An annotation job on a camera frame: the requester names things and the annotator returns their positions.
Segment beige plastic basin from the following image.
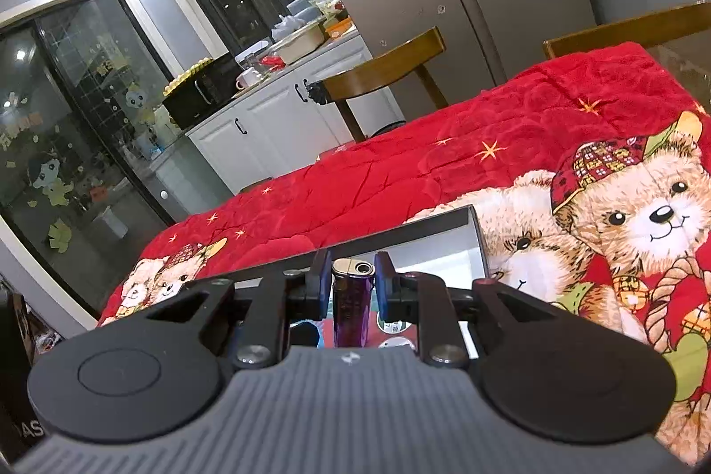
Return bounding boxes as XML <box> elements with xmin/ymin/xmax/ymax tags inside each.
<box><xmin>275</xmin><ymin>23</ymin><xmax>328</xmax><ymax>64</ymax></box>

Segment wooden chair back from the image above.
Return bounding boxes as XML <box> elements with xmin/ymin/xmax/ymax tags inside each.
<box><xmin>305</xmin><ymin>27</ymin><xmax>450</xmax><ymax>142</ymax></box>

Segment purple lighter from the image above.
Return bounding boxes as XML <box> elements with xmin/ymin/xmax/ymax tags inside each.
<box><xmin>332</xmin><ymin>257</ymin><xmax>374</xmax><ymax>348</ymax></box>

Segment glass sliding door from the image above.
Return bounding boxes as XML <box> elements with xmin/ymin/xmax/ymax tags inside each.
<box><xmin>0</xmin><ymin>0</ymin><xmax>184</xmax><ymax>319</ymax></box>

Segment wooden chair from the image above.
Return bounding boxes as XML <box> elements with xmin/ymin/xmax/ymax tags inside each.
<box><xmin>543</xmin><ymin>1</ymin><xmax>711</xmax><ymax>61</ymax></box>
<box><xmin>305</xmin><ymin>27</ymin><xmax>450</xmax><ymax>142</ymax></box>

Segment white kitchen cabinet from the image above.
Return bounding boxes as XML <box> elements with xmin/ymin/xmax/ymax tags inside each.
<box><xmin>186</xmin><ymin>32</ymin><xmax>406</xmax><ymax>194</ymax></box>

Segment white plastic bag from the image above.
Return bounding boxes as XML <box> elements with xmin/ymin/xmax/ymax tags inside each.
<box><xmin>271</xmin><ymin>15</ymin><xmax>304</xmax><ymax>43</ymax></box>

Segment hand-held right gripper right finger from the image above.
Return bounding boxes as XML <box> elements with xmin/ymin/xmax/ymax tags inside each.
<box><xmin>374</xmin><ymin>252</ymin><xmax>556</xmax><ymax>369</ymax></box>

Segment black microwave oven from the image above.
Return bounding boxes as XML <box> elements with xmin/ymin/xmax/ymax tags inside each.
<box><xmin>162</xmin><ymin>52</ymin><xmax>242</xmax><ymax>131</ymax></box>

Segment black shallow cardboard box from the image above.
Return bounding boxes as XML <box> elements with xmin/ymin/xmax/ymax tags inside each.
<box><xmin>244</xmin><ymin>204</ymin><xmax>491</xmax><ymax>361</ymax></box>

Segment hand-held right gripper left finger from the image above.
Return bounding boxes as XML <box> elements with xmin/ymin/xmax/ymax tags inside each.
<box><xmin>144</xmin><ymin>249</ymin><xmax>334</xmax><ymax>369</ymax></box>

